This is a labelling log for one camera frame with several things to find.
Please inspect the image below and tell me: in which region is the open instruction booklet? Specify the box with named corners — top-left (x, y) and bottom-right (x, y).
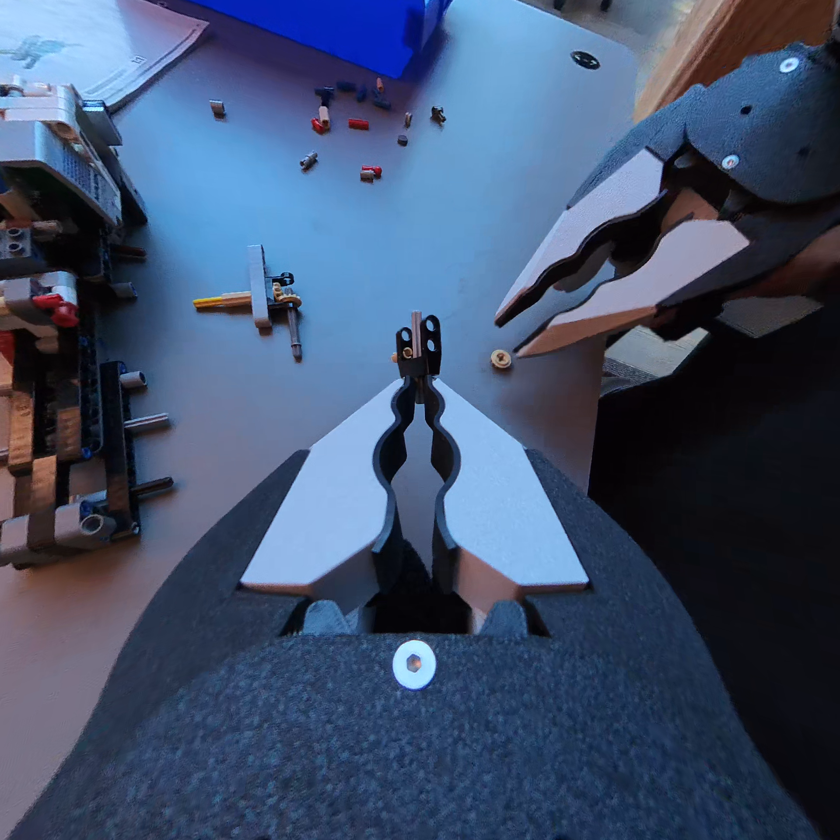
top-left (0, 0), bottom-right (210, 114)

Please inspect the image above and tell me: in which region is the partly built lego truck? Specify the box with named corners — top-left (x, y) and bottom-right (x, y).
top-left (0, 75), bottom-right (175, 569)

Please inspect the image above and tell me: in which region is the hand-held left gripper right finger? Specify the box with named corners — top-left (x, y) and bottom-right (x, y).
top-left (424, 378), bottom-right (590, 626)

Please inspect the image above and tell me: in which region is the grey beam lego subassembly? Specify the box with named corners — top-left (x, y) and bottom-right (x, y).
top-left (193, 244), bottom-right (305, 362)

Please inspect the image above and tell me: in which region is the wooden cabinet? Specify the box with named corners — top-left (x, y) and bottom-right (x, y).
top-left (633, 0), bottom-right (840, 123)

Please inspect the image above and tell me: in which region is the black lego bracket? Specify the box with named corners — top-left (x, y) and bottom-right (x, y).
top-left (395, 315), bottom-right (442, 380)

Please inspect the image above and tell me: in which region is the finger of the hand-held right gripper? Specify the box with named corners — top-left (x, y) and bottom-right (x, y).
top-left (494, 148), bottom-right (668, 327)
top-left (514, 218), bottom-right (750, 360)

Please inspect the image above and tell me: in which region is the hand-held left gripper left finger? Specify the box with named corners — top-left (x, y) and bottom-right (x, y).
top-left (240, 378), bottom-right (416, 619)

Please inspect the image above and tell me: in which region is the blue plastic bin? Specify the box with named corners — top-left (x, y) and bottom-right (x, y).
top-left (189, 0), bottom-right (455, 80)

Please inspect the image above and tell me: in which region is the person's right hand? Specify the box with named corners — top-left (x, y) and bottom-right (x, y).
top-left (748, 225), bottom-right (840, 301)

